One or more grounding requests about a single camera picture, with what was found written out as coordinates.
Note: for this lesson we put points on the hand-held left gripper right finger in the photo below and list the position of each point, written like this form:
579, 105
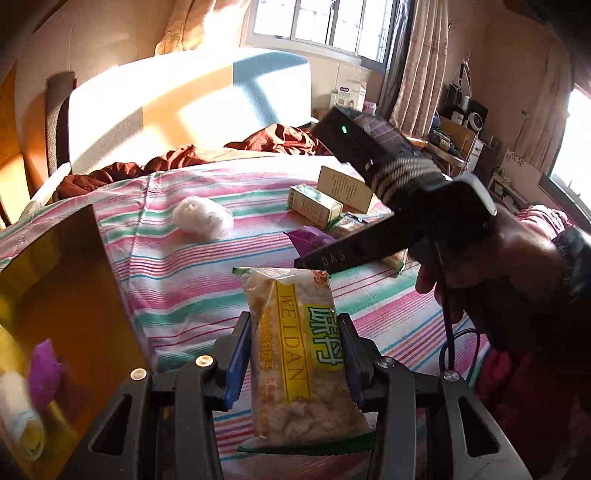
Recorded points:
351, 364

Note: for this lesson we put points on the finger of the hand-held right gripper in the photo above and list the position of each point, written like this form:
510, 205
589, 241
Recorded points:
341, 251

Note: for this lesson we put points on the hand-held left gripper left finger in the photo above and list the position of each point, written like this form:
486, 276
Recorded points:
238, 355

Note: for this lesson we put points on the purple snack packet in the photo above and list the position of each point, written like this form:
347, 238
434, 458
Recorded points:
44, 376
309, 240

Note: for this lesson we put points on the green white carton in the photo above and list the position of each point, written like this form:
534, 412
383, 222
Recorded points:
314, 205

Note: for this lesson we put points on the yellow cracker packet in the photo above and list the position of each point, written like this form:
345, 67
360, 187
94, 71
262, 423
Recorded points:
295, 332

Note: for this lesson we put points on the clear plastic bag ball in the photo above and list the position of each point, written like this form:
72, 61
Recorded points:
203, 217

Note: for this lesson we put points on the gold tin box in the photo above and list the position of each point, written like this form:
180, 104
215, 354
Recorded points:
69, 286

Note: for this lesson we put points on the beige sock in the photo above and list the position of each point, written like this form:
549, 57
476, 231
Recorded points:
18, 415

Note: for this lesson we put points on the person's right forearm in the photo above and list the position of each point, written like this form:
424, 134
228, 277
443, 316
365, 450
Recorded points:
545, 406

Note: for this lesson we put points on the person's right hand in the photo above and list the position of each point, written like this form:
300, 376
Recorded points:
508, 267

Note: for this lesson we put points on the small pink container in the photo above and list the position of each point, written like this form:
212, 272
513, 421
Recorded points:
370, 109

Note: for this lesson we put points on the white appliance box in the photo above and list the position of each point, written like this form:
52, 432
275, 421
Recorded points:
348, 94

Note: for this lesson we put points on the beige carton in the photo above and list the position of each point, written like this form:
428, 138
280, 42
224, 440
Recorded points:
346, 187

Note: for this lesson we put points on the patterned pink curtain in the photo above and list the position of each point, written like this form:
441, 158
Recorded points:
420, 69

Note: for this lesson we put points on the barred window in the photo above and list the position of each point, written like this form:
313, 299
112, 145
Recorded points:
323, 23

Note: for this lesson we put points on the black round speaker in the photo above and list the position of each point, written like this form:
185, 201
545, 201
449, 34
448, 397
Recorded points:
475, 117

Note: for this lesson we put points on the beige curtain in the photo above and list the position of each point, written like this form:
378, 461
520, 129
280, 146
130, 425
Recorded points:
194, 27

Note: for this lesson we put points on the brown quilt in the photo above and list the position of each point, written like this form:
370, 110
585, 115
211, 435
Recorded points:
138, 168

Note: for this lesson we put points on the bright side window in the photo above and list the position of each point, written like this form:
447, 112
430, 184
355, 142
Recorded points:
575, 134

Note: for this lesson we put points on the wooden wardrobe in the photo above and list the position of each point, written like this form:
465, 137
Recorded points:
11, 161

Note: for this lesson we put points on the dark rolled mat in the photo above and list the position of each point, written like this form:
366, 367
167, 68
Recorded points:
57, 115

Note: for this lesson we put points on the white bed side rail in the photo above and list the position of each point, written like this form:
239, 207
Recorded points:
46, 189

